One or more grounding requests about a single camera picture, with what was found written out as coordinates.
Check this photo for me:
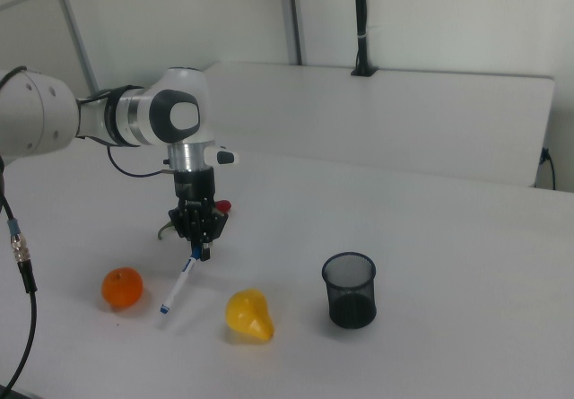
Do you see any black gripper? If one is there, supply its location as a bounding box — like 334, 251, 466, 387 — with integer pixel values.
168, 169, 230, 263

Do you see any white marker pen blue cap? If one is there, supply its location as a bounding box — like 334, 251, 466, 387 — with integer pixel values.
159, 247, 201, 316

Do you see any black mesh pen cup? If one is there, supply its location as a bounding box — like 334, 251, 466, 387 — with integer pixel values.
321, 251, 378, 330

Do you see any yellow pear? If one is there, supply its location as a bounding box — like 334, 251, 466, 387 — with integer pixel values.
224, 288, 275, 341

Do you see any orange fruit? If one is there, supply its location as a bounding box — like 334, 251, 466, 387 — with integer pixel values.
100, 266, 144, 308

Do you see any black pole with clamp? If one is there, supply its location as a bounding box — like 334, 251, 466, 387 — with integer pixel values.
350, 0, 378, 78

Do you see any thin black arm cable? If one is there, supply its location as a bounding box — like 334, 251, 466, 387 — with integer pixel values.
106, 146, 175, 179

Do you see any black cable with metal connector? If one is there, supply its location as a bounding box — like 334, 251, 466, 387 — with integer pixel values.
0, 165, 39, 399

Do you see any black cable behind table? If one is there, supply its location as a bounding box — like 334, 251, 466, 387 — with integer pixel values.
539, 146, 558, 191

